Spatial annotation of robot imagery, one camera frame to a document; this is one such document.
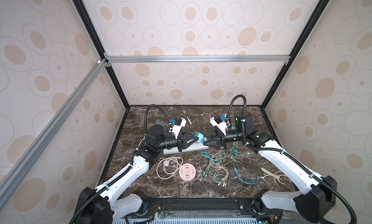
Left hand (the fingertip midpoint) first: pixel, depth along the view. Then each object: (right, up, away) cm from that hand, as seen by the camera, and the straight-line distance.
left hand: (198, 139), depth 65 cm
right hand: (+3, -1, +2) cm, 4 cm away
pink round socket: (-5, -22, +18) cm, 29 cm away
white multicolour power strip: (-1, -4, +4) cm, 6 cm away
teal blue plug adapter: (0, +2, +1) cm, 2 cm away
